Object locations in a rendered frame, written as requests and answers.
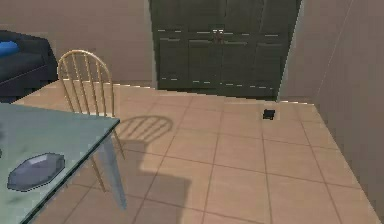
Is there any dark green cupboard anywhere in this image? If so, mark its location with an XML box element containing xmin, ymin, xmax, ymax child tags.
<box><xmin>148</xmin><ymin>0</ymin><xmax>303</xmax><ymax>101</ymax></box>

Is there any tan wooden chair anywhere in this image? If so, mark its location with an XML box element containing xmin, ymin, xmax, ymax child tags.
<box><xmin>57</xmin><ymin>49</ymin><xmax>126</xmax><ymax>194</ymax></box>

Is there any green glass table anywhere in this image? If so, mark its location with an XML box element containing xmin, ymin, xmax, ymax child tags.
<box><xmin>0</xmin><ymin>101</ymin><xmax>128</xmax><ymax>224</ymax></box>

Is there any grey plate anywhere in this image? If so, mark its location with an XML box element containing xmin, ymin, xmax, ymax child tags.
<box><xmin>7</xmin><ymin>152</ymin><xmax>66</xmax><ymax>192</ymax></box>

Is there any dark blue sofa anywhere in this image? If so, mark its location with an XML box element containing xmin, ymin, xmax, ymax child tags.
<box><xmin>0</xmin><ymin>29</ymin><xmax>60</xmax><ymax>103</ymax></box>

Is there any blue cushion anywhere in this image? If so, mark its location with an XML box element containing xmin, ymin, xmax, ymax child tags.
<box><xmin>0</xmin><ymin>40</ymin><xmax>21</xmax><ymax>58</ymax></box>

